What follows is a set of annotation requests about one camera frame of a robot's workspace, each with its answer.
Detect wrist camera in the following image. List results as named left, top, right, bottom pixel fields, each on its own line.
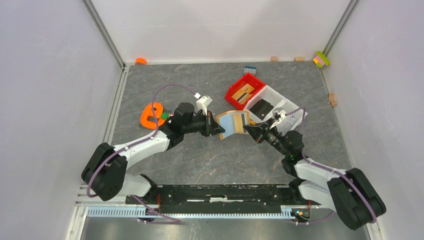
left=194, top=92, right=213, bottom=115
left=271, top=109, right=287, bottom=129

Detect orange card holder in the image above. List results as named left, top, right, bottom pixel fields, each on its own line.
left=216, top=110, right=256, bottom=140

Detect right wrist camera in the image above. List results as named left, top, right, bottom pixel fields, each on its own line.
left=271, top=109, right=287, bottom=129

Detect cards in white bin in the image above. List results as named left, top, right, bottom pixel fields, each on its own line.
left=282, top=115, right=297, bottom=132

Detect black wallet in bin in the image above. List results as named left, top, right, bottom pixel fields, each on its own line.
left=249, top=99, right=274, bottom=120

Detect colourful block stack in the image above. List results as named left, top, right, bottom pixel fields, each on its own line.
left=312, top=51, right=331, bottom=69

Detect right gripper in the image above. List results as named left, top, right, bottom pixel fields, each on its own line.
left=243, top=117, right=290, bottom=157

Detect white bin far right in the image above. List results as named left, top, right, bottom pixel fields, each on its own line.
left=264, top=99, right=308, bottom=134

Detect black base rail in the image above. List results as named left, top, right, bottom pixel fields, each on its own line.
left=141, top=184, right=315, bottom=214

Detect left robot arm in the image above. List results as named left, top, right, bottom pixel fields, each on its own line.
left=81, top=102, right=225, bottom=204

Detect red plastic bin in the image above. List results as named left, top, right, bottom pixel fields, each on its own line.
left=224, top=73, right=266, bottom=110

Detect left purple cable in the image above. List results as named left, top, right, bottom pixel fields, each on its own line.
left=86, top=83, right=200, bottom=225

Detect white bin near red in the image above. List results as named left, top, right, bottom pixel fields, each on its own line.
left=243, top=85, right=288, bottom=123

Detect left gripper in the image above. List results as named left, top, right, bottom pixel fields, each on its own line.
left=182, top=109, right=225, bottom=137

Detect blue lego brick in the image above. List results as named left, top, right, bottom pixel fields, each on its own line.
left=243, top=66, right=257, bottom=75

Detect green lego brick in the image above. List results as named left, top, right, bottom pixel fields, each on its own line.
left=160, top=112, right=170, bottom=120

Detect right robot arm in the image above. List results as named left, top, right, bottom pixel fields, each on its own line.
left=243, top=119, right=387, bottom=230

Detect small wooden block right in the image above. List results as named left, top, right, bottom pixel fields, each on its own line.
left=294, top=56, right=305, bottom=62

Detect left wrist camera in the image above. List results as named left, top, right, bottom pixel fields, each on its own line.
left=194, top=92, right=213, bottom=115

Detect wooden block on rail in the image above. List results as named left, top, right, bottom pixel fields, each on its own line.
left=328, top=92, right=338, bottom=108

